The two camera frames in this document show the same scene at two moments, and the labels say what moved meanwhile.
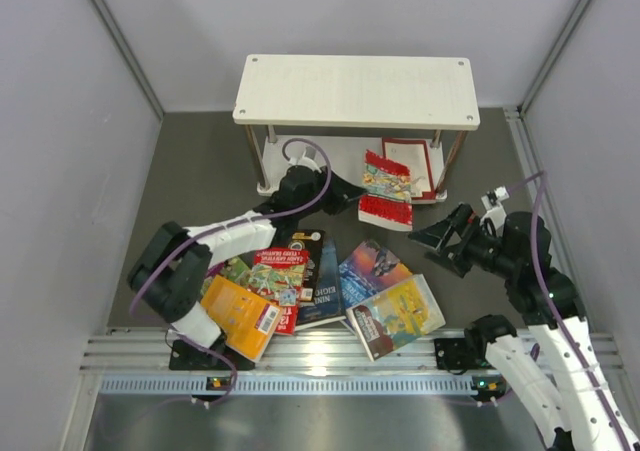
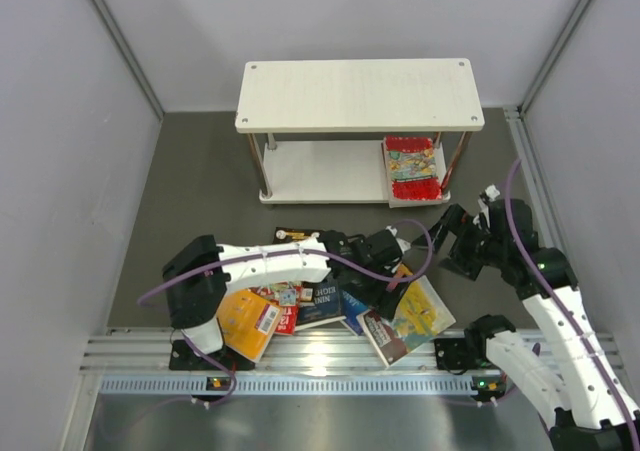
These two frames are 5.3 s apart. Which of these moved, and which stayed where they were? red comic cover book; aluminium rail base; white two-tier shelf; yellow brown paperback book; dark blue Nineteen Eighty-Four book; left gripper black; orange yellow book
Moved: yellow brown paperback book; red comic cover book; left gripper black
Stayed: aluminium rail base; orange yellow book; white two-tier shelf; dark blue Nineteen Eighty-Four book
